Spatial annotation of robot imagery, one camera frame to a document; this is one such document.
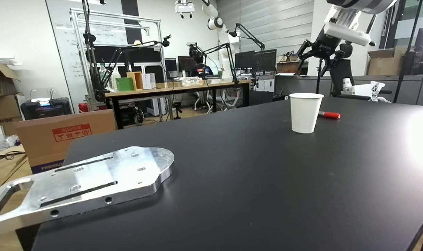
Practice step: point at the wooden table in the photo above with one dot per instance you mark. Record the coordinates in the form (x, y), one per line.
(183, 87)

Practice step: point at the camera on mount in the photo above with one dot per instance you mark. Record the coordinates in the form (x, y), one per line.
(211, 50)
(92, 55)
(249, 36)

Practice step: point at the stand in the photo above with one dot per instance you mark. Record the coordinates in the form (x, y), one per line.
(318, 78)
(408, 48)

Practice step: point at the window blinds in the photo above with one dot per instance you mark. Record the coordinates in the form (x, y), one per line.
(267, 24)

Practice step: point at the white plastic part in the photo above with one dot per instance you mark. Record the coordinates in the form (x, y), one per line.
(364, 90)

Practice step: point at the whiteboard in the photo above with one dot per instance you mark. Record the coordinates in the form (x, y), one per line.
(63, 52)

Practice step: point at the stack of cardboard boxes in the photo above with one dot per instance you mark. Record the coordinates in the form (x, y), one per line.
(0, 101)

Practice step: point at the red marker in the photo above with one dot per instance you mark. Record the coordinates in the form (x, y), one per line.
(330, 115)

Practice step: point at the white box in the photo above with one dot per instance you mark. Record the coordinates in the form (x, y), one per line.
(149, 81)

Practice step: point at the aluminium frame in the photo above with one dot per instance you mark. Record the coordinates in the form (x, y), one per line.
(79, 52)

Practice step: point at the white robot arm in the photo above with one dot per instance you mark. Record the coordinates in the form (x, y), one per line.
(225, 38)

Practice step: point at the wooden box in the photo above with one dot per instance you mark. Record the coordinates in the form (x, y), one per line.
(137, 81)

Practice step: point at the black printer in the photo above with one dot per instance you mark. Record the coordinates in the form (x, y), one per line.
(45, 108)

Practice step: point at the white paper cup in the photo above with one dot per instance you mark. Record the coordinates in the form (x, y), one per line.
(304, 113)

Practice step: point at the aluminium mounting plate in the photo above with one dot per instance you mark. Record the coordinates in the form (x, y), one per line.
(92, 181)

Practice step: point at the cardboard box with red label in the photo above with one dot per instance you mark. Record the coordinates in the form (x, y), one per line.
(58, 139)

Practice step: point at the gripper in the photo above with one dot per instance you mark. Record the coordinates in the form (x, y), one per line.
(325, 44)

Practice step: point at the green box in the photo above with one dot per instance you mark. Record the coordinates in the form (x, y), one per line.
(124, 84)

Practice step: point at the row of monitors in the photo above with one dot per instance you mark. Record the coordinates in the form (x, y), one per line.
(256, 60)
(186, 64)

